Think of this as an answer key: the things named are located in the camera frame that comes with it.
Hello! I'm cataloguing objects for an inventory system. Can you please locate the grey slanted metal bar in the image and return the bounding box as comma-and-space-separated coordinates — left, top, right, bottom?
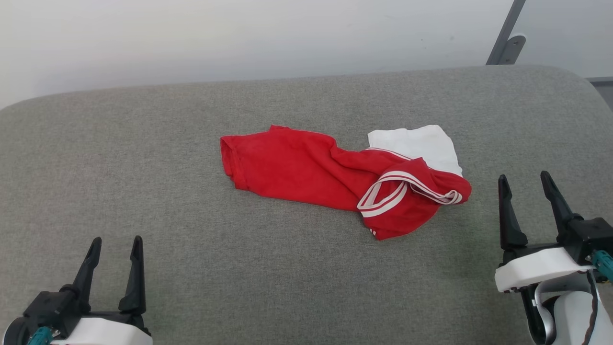
486, 0, 527, 66

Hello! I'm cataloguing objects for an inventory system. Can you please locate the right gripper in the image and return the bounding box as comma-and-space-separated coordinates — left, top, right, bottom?
494, 171, 613, 293

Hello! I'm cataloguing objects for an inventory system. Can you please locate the red and white jersey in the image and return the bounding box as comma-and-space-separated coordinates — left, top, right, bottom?
220, 125, 472, 241

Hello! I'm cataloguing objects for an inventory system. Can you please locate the teal left gripper plug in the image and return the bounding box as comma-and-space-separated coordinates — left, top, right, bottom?
27, 326, 53, 345

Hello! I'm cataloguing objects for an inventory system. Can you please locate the grey metal bracket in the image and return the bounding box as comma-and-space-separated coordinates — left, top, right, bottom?
499, 34, 527, 66

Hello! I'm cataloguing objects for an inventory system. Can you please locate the teal right gripper plug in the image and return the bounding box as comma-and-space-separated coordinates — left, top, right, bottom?
591, 250, 613, 282

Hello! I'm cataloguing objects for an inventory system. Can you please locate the grey fabric sofa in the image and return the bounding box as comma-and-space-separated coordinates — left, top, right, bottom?
0, 65, 613, 345

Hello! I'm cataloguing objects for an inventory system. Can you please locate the teal gripper plug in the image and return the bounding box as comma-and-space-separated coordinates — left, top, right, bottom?
591, 250, 613, 282
27, 326, 53, 345

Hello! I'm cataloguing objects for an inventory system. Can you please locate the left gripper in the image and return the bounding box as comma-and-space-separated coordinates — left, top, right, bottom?
0, 235, 154, 345

